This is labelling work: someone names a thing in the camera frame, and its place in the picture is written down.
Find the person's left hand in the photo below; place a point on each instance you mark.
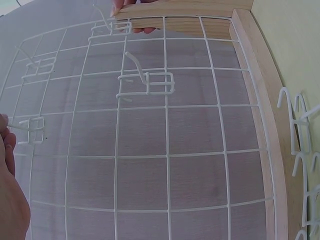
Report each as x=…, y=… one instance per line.
x=10, y=200

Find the person's right hand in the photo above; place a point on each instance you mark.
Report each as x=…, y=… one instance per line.
x=122, y=6

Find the wooden frame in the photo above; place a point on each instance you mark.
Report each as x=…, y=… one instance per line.
x=175, y=10

